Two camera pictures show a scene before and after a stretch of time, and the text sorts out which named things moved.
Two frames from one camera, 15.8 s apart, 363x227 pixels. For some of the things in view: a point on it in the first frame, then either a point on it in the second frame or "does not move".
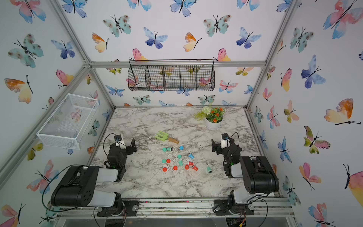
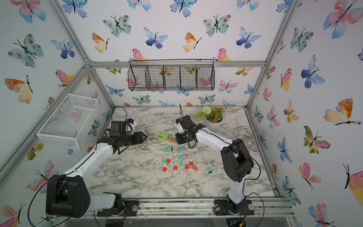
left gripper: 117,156 to 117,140
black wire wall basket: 171,74 does not move
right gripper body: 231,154 to 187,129
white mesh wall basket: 66,125 does not move
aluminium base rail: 273,207 does not move
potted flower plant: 213,117 does not move
